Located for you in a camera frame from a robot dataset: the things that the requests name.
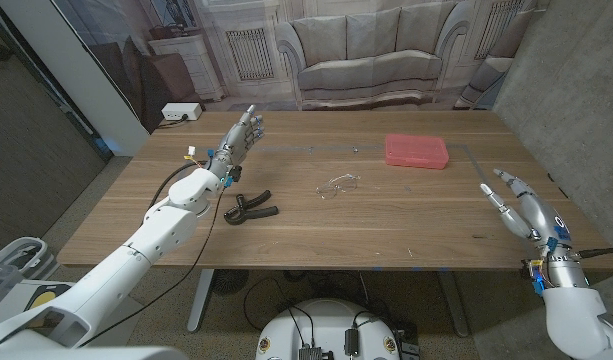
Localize white plastic bin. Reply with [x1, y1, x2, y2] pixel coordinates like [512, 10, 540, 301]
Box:
[0, 236, 60, 281]

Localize red plastic box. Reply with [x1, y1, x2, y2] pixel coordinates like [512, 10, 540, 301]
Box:
[384, 133, 451, 170]

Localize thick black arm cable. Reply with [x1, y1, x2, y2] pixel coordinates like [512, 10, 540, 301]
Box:
[578, 245, 613, 259]
[145, 159, 210, 214]

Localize clear safety glasses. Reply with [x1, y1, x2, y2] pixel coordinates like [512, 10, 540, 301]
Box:
[315, 173, 361, 200]

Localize clear plastic container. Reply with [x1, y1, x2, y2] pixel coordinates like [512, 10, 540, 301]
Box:
[0, 260, 26, 316]

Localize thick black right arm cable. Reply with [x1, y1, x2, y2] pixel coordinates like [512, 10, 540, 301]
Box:
[578, 245, 613, 259]

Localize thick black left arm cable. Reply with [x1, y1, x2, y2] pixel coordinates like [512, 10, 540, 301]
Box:
[145, 159, 210, 214]

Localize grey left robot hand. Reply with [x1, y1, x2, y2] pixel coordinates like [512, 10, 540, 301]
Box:
[212, 104, 266, 171]

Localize black hand grip tool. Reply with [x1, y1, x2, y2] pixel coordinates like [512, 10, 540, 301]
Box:
[224, 189, 280, 226]

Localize grey metal table leg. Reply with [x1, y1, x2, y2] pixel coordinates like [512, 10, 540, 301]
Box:
[186, 268, 215, 333]
[437, 269, 471, 338]

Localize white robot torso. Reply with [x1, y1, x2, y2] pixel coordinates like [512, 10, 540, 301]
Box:
[254, 298, 402, 360]

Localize white wall panel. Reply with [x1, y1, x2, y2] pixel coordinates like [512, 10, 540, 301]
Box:
[0, 0, 151, 157]

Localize black round floor fan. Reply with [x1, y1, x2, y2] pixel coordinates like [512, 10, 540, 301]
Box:
[209, 269, 251, 297]

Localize printed living room backdrop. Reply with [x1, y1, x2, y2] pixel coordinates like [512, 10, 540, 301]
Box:
[53, 0, 552, 134]

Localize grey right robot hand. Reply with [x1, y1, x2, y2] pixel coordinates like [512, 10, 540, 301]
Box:
[479, 168, 574, 254]

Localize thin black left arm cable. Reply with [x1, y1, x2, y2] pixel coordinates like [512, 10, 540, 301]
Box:
[79, 185, 225, 347]

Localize white power strip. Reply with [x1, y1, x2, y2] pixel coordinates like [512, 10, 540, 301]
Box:
[161, 102, 203, 122]

